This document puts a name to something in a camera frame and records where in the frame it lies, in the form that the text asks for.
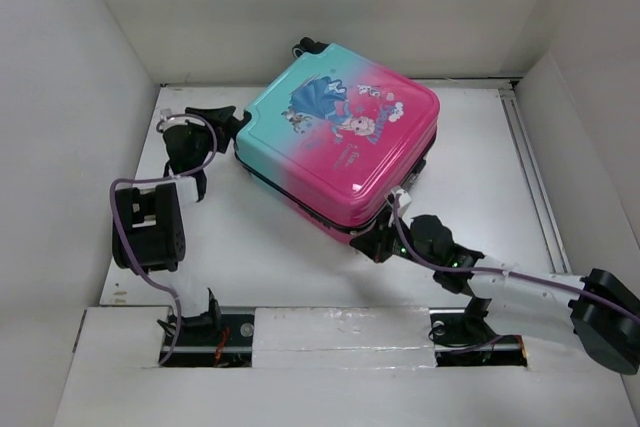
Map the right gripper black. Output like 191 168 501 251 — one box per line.
348 211 438 271

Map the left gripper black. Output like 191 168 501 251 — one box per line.
185 107 235 169

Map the pink teal kids suitcase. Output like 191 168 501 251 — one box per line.
234 37 440 243

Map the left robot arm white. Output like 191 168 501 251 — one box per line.
109 106 245 344

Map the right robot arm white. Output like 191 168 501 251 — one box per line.
349 210 639 376

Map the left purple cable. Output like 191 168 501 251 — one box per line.
108 114 219 363

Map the purple cable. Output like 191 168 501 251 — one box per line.
108 114 219 363
391 196 640 353

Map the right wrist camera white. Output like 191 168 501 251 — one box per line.
387 186 412 217

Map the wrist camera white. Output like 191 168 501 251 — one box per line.
387 186 412 217
155 109 186 134

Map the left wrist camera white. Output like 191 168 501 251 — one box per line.
155 109 186 134

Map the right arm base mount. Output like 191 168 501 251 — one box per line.
428 298 527 368

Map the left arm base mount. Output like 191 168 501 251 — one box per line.
158 308 255 369

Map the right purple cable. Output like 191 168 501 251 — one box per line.
391 196 640 353

